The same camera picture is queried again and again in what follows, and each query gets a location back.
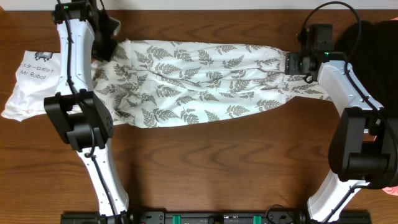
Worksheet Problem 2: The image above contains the white fern print dress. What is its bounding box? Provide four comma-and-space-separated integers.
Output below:
91, 40, 329, 128

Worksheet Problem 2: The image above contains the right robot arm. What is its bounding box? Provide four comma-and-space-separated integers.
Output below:
285, 52, 397, 223

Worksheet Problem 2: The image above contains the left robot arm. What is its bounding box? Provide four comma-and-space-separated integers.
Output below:
44, 0, 133, 223

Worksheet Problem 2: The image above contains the black garment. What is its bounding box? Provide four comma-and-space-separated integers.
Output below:
349, 20, 397, 118

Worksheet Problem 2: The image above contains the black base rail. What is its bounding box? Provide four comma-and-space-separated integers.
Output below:
60, 210, 373, 224

